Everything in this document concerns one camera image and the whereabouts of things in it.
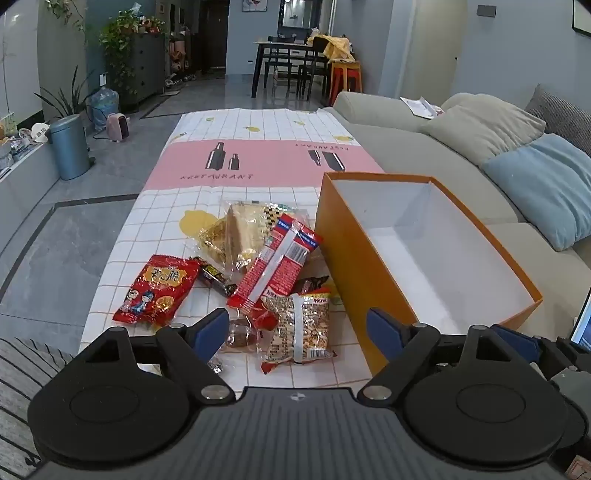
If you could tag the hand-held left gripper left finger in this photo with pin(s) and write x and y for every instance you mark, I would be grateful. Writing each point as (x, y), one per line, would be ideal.
(210, 330)

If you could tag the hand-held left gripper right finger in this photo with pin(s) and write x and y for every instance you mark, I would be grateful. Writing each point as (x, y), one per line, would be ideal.
(385, 328)

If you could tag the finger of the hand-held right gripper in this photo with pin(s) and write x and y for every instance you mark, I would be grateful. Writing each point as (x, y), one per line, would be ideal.
(517, 342)

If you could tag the clear brown date packet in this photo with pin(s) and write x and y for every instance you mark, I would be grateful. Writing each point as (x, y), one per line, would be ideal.
(238, 337)

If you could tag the black sausage packet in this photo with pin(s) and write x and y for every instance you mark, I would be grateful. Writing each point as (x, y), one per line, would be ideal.
(214, 274)

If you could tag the red cartoon snack bag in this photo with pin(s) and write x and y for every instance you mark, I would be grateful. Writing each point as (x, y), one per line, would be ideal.
(157, 290)

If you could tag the orange cardboard box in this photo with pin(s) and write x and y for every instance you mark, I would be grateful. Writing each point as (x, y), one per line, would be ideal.
(351, 258)

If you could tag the dark brown candy packet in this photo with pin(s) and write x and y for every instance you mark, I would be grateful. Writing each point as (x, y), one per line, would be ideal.
(314, 282)

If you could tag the peanut packet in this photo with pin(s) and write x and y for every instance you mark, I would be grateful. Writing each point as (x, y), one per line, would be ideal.
(300, 327)

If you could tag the long red snack packet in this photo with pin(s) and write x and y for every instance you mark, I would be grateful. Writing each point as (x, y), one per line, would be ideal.
(272, 267)

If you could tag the yellow lattice pastry packet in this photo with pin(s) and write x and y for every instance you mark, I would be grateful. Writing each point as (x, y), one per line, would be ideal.
(213, 237)

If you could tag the sliced bread sandwich packet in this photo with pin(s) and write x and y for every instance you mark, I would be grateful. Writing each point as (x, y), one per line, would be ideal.
(244, 230)

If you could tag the white-cased phone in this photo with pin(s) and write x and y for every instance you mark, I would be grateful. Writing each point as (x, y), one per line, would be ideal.
(582, 323)

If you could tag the light blue cushion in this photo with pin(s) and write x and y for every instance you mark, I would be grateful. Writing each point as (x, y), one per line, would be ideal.
(540, 184)

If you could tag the printed pink and white tablecloth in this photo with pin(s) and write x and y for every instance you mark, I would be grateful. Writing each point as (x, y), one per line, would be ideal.
(184, 161)

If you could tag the beige sofa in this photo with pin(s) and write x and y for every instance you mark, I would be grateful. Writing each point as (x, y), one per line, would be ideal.
(392, 152)

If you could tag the grey striped rug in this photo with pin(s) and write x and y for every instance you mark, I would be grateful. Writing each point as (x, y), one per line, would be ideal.
(27, 383)

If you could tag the beige cushion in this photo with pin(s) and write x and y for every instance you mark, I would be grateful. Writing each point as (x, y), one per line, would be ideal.
(485, 129)

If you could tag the pink space heater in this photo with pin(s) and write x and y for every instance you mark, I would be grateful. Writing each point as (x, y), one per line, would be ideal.
(119, 127)

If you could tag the white papers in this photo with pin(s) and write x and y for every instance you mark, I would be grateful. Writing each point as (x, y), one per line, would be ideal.
(420, 107)

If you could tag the blue pedal bin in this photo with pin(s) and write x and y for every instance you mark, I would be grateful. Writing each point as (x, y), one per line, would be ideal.
(69, 147)

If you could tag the grey textured cushion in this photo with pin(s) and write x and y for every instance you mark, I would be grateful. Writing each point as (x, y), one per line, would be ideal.
(563, 115)

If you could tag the low grey cabinet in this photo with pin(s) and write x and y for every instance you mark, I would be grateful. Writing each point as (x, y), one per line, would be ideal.
(27, 161)

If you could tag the blue water jug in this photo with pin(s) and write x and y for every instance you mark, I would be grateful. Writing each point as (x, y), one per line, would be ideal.
(104, 104)

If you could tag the red plastic stool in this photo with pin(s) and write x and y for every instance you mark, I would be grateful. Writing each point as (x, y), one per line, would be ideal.
(344, 74)

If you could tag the white cap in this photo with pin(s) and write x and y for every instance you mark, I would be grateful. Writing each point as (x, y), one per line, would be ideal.
(39, 131)

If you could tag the potted leafy plant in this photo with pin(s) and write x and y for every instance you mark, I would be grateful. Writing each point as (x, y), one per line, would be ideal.
(69, 99)

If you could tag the grey drawer cabinet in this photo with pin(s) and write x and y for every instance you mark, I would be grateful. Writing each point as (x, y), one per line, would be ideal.
(147, 64)

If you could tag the black dining chair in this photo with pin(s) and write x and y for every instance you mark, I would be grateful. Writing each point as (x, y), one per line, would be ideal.
(277, 55)
(314, 62)

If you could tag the shoe rack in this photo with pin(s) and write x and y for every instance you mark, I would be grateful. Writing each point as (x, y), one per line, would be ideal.
(178, 55)

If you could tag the yellow cloth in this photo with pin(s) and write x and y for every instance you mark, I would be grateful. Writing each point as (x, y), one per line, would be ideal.
(337, 46)

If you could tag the black dining table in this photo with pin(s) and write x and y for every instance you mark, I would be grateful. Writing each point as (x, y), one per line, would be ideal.
(286, 45)

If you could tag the trailing green plant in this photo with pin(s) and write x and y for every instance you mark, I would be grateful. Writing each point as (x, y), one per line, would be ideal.
(120, 41)

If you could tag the dark framed mirror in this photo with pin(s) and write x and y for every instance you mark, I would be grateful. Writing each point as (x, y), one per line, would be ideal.
(295, 14)

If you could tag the framed wall painting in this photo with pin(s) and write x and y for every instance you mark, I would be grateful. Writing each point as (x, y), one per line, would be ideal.
(582, 18)

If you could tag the dark wall panel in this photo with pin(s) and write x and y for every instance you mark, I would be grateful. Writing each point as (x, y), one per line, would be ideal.
(486, 11)

